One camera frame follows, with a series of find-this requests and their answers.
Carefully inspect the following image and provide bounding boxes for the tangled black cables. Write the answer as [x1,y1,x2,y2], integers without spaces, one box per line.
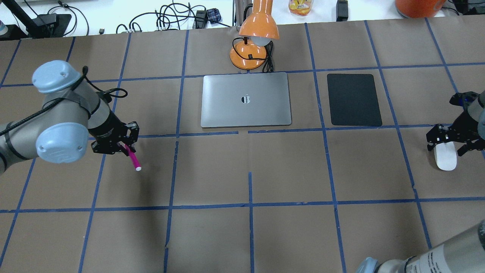
[116,2,232,34]

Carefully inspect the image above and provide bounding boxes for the grey closed laptop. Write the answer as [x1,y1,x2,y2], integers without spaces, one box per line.
[200,72,292,128]

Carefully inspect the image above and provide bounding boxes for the checkered blue pouch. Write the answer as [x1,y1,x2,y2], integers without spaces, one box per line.
[206,8,222,24]

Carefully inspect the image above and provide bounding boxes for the black stand at top left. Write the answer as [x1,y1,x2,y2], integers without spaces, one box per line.
[0,0,78,41]

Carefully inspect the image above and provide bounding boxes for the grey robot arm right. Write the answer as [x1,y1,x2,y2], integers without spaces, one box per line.
[357,91,485,273]

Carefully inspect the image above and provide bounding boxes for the white computer mouse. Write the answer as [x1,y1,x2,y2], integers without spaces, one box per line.
[433,142,457,171]

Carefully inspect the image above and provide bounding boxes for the black box at top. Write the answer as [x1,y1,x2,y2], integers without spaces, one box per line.
[335,0,349,22]

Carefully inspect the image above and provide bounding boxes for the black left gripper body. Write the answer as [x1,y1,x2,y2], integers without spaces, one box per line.
[88,112,126,152]

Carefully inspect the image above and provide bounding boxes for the black mousepad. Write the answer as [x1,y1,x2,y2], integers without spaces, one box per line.
[326,73,383,127]

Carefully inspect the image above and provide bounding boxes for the orange desk lamp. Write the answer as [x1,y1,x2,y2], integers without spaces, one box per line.
[229,0,280,71]

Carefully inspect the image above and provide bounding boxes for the orange snack bag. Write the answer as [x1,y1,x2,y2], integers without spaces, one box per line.
[288,0,314,17]

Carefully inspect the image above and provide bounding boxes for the pink marker pen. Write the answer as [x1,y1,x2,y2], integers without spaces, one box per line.
[119,143,142,172]

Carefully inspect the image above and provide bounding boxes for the black power adapter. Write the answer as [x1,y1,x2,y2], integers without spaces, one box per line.
[192,10,208,29]

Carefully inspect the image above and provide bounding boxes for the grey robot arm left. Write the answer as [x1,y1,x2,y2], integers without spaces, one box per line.
[0,60,140,173]

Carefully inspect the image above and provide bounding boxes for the black lamp cable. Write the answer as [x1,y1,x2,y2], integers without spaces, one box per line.
[232,37,275,73]

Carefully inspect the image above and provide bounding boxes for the orange round object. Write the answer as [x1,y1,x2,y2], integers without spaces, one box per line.
[394,0,446,18]

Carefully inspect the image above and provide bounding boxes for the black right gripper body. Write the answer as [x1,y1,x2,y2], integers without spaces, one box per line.
[447,110,482,143]

